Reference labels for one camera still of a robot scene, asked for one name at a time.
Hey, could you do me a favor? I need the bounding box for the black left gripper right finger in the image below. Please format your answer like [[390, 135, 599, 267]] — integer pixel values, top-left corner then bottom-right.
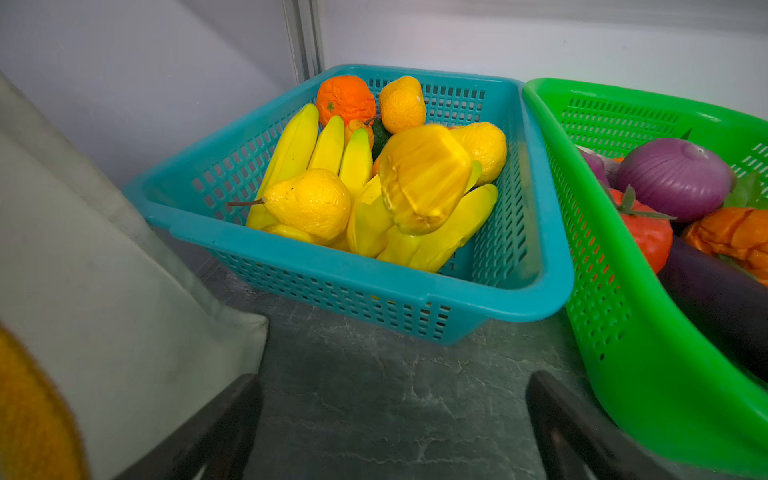
[[525, 371, 674, 479]]

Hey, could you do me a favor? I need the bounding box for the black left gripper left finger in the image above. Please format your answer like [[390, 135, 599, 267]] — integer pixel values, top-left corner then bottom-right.
[[117, 374, 263, 479]]

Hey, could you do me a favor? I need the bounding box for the white canvas tote bag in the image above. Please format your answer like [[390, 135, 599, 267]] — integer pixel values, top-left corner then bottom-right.
[[1, 80, 268, 479]]

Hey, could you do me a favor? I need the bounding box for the red toy tomato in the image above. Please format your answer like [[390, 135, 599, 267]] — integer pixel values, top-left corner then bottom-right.
[[608, 187, 674, 273]]

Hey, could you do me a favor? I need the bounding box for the green plastic basket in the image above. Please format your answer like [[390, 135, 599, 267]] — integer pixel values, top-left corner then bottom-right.
[[523, 78, 767, 478]]

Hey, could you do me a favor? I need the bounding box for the teal plastic basket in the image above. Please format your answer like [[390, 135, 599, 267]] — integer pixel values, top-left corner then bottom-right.
[[124, 65, 574, 345]]

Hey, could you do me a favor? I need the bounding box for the dark purple toy eggplant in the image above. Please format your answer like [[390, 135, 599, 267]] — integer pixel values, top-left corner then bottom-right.
[[658, 237, 767, 381]]

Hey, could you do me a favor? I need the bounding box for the yellow toy pear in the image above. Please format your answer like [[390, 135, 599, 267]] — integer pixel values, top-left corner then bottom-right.
[[230, 169, 352, 244]]

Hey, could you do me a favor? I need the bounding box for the yellow toy banana bunch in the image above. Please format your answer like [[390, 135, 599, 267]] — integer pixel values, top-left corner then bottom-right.
[[252, 104, 499, 273]]

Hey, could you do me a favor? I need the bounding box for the orange toy pumpkin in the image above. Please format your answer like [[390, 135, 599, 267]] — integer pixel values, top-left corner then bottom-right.
[[682, 207, 768, 286]]

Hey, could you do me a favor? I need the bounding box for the purple toy onion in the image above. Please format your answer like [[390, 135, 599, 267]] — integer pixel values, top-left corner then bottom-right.
[[615, 138, 734, 223], [576, 146, 610, 187]]

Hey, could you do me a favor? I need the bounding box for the yellow toy lemon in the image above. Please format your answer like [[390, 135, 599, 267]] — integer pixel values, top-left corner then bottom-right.
[[449, 122, 508, 186]]

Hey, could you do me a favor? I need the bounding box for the yellow toy bell pepper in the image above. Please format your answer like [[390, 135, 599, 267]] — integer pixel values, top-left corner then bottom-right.
[[378, 124, 472, 235]]

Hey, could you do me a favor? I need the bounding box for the orange toy tangerine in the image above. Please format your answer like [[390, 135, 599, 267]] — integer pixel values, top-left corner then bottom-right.
[[315, 75, 376, 126]]

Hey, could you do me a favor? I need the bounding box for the yellow-orange toy citrus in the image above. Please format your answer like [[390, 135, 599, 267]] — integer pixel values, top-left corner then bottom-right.
[[379, 76, 426, 134]]

